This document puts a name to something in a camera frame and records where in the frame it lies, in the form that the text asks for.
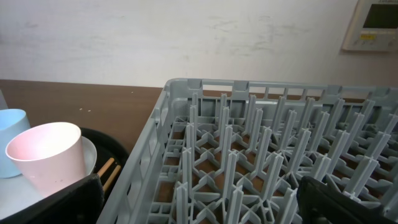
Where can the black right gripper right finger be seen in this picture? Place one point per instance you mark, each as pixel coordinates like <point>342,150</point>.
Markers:
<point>319,203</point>

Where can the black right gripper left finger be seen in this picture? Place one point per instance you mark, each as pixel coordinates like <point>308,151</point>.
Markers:
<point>81,202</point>

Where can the pink plastic cup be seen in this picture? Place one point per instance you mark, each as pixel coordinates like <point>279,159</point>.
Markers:
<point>50,156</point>

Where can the light blue plastic cup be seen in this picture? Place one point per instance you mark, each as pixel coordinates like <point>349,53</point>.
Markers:
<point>13,122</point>

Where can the grey dishwasher rack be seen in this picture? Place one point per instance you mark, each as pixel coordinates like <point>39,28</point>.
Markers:
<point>224,151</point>

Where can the round black serving tray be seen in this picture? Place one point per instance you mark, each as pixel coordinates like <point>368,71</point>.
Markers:
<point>106,147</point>

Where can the pale grey plate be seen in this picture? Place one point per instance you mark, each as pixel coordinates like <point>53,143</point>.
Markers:
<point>17,193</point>

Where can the white wall control panel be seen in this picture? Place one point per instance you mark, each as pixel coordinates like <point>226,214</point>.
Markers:
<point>373,27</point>

